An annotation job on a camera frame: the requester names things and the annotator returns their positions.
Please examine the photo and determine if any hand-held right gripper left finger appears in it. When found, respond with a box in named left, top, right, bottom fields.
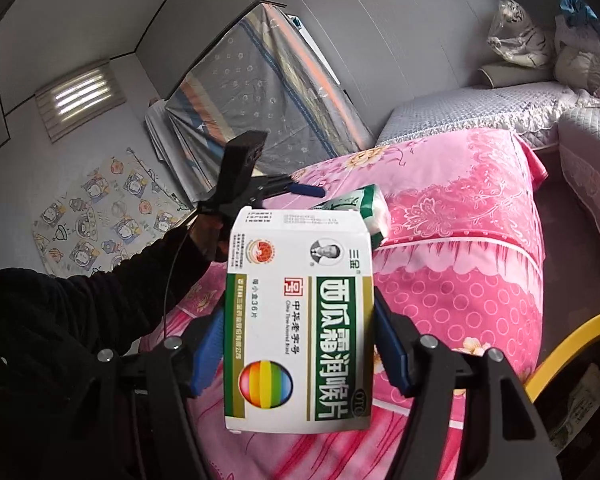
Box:
left=75, top=305, right=226, bottom=480

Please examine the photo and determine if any person's left forearm black sleeve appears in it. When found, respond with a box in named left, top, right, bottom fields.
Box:
left=0, top=227, right=213, bottom=361

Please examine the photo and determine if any yellow rimmed bin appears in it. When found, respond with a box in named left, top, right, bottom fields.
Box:
left=522, top=307, right=600, bottom=480

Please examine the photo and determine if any white green medicine box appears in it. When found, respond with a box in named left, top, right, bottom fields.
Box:
left=224, top=206, right=377, bottom=435

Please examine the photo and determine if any black cable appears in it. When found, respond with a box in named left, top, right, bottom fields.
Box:
left=160, top=215, right=198, bottom=338

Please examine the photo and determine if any white plush cushion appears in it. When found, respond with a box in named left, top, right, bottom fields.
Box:
left=554, top=15, right=600, bottom=98

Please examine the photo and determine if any green white tissue pack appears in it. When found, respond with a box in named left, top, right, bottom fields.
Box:
left=314, top=185, right=392, bottom=250

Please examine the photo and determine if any pale quilted lace cover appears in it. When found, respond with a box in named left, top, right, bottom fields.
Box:
left=557, top=105, right=600, bottom=256

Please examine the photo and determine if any plastic wrapped mattress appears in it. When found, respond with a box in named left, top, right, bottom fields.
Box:
left=162, top=2, right=376, bottom=201

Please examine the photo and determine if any grey wrapped board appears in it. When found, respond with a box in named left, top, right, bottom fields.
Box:
left=146, top=99, right=186, bottom=191

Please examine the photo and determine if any cartoon printed cloth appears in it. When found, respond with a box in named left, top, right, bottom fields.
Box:
left=32, top=147, right=193, bottom=278

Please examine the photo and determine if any person's left hand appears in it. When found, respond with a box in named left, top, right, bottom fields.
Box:
left=187, top=210, right=231, bottom=263

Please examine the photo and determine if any beige pillow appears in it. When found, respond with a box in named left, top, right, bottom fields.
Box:
left=480, top=62, right=556, bottom=88

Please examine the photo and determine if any grey quilted bed cover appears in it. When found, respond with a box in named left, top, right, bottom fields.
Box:
left=375, top=82, right=600, bottom=151

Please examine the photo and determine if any plush tiger in plastic bag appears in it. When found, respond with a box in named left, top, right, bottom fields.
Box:
left=487, top=0, right=556, bottom=68

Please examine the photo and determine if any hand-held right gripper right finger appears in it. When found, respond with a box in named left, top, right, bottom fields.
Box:
left=375, top=299, right=556, bottom=480

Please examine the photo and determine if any blue cloth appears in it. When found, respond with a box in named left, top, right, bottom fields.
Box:
left=555, top=0, right=593, bottom=26

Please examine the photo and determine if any white louvred window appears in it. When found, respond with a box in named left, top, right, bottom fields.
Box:
left=34, top=59, right=127, bottom=143

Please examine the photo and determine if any pink floral blanket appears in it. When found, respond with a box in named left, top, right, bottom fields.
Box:
left=140, top=127, right=548, bottom=480

